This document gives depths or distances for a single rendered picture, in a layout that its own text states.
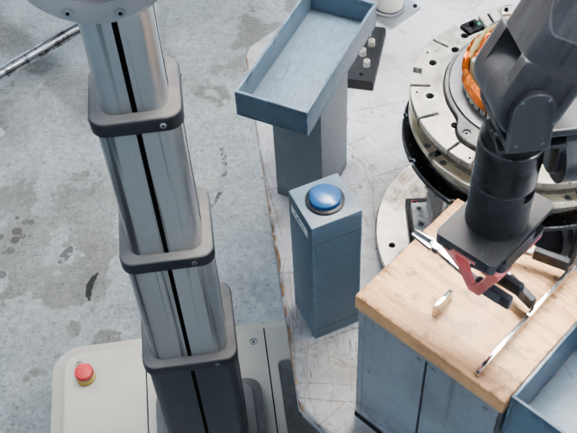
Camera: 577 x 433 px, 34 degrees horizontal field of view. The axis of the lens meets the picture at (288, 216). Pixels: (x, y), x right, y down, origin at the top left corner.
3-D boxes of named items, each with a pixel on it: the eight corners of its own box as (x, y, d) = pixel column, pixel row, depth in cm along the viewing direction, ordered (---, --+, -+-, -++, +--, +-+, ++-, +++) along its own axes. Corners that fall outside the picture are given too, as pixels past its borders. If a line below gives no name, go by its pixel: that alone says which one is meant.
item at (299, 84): (312, 121, 161) (309, -15, 139) (371, 138, 158) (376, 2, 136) (249, 223, 147) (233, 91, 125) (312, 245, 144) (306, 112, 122)
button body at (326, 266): (337, 285, 139) (337, 172, 120) (358, 321, 135) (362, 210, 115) (294, 302, 138) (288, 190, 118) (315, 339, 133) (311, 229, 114)
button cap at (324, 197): (331, 183, 118) (331, 178, 117) (346, 204, 116) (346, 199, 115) (303, 193, 117) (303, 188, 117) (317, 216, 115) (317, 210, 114)
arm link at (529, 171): (472, 108, 79) (489, 155, 76) (550, 100, 80) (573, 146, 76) (463, 165, 85) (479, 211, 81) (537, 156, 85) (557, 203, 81)
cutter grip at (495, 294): (512, 305, 92) (513, 295, 90) (507, 310, 91) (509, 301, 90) (477, 283, 93) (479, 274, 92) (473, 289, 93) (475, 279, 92)
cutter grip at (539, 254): (568, 266, 103) (571, 258, 102) (566, 271, 103) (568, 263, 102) (533, 253, 105) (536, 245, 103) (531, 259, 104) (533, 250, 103)
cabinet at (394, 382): (555, 409, 125) (597, 300, 105) (472, 509, 117) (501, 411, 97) (439, 327, 134) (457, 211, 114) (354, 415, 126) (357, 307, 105)
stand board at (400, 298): (599, 300, 105) (604, 288, 103) (501, 414, 96) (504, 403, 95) (455, 210, 114) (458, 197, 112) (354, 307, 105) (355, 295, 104)
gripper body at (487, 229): (553, 216, 89) (567, 161, 83) (490, 281, 84) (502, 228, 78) (495, 184, 92) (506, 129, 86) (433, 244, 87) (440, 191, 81)
